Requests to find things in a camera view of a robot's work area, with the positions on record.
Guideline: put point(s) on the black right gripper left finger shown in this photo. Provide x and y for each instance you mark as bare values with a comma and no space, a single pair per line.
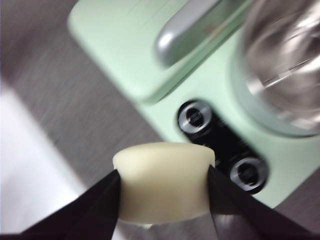
90,212

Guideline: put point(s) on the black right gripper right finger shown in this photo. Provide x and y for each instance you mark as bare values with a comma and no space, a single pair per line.
245,217

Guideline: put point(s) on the white rectangular steamed bun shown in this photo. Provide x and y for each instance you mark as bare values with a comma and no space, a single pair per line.
162,180

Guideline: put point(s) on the silver control knob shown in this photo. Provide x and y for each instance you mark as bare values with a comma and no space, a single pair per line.
183,117
235,175

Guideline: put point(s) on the mint green breakfast machine base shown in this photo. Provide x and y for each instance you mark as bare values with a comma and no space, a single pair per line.
282,160

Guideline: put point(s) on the black control panel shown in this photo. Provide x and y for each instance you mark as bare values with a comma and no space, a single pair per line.
225,142

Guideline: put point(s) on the mint green steel pot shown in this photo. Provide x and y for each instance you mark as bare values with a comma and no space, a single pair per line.
280,50

